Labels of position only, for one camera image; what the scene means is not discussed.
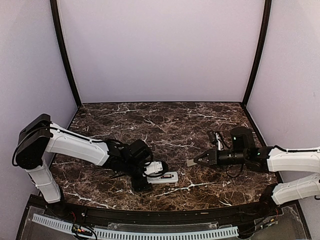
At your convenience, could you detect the grey battery cover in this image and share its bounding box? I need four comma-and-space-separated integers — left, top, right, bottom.
186, 159, 197, 167

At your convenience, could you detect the white slotted cable duct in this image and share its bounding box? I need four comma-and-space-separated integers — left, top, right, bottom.
32, 213, 239, 240

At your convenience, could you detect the right black frame post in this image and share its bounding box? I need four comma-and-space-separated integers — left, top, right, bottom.
241, 0, 272, 109

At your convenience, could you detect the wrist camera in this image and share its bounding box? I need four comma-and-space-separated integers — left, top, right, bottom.
207, 130, 231, 151
143, 161, 169, 178

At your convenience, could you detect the battery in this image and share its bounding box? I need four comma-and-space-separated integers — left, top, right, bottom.
160, 174, 173, 179

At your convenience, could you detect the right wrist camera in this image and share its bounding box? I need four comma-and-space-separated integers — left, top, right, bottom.
207, 130, 231, 151

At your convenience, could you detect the black front rail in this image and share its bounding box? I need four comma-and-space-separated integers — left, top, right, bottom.
24, 192, 301, 228

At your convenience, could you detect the black frame post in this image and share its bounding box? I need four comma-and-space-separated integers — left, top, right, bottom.
49, 0, 82, 108
241, 0, 272, 109

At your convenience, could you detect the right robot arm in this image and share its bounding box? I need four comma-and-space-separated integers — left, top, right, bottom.
193, 127, 320, 217

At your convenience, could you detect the left black frame post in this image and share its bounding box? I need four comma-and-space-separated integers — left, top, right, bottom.
49, 0, 82, 108

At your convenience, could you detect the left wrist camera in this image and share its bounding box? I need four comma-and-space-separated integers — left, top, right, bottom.
143, 161, 169, 178

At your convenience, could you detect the white remote control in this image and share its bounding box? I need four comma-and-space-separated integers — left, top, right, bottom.
147, 171, 179, 185

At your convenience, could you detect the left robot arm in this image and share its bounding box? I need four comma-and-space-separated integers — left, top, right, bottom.
12, 113, 159, 218

